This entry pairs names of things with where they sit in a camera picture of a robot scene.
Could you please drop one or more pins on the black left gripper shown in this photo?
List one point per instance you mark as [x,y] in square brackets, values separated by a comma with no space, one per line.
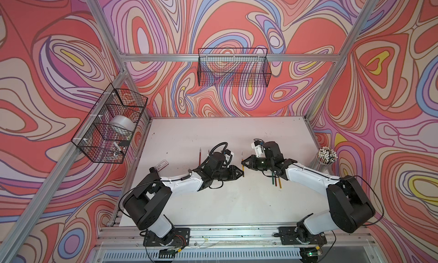
[232,169]

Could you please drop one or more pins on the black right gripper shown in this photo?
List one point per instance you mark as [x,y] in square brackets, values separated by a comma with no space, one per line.
[252,163]

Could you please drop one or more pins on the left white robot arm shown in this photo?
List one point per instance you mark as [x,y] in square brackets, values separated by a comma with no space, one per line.
[145,203]

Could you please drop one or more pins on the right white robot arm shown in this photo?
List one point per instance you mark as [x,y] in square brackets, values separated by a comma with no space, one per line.
[348,205]

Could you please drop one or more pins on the silver tape roll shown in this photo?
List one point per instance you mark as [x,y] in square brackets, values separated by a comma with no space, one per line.
[122,125]

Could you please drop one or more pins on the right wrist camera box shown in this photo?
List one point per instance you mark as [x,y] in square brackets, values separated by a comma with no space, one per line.
[257,146]

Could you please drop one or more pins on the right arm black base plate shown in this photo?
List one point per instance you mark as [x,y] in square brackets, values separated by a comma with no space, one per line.
[298,236]

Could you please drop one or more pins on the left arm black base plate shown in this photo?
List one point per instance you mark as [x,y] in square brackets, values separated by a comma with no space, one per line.
[176,237]

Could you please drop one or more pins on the back black wire basket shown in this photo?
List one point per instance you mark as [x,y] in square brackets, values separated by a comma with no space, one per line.
[235,67]

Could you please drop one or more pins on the black wire basket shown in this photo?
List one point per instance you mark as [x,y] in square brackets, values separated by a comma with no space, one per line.
[96,139]
[235,67]

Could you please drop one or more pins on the left black wire basket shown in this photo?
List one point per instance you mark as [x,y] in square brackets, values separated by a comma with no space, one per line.
[96,139]

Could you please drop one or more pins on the aluminium frame corner post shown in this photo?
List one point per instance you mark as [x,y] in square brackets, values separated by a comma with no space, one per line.
[124,77]

